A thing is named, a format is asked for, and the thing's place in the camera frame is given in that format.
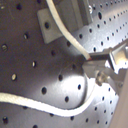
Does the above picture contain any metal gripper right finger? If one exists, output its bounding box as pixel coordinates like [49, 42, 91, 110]
[87, 45, 128, 70]

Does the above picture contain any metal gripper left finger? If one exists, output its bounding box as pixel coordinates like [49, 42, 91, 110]
[82, 61, 127, 94]

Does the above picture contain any white braided cable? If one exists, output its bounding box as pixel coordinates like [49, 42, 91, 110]
[0, 0, 100, 117]

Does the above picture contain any perforated metal breadboard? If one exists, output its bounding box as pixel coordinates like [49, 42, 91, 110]
[0, 0, 128, 128]

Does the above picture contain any grey metal bracket clip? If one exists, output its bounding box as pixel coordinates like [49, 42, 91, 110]
[37, 0, 92, 44]

